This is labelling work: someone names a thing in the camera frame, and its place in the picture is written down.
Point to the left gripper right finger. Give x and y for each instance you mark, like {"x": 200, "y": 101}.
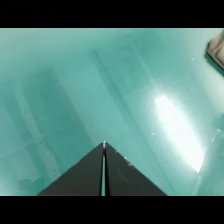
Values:
{"x": 130, "y": 180}

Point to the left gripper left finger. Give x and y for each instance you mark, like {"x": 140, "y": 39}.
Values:
{"x": 83, "y": 178}

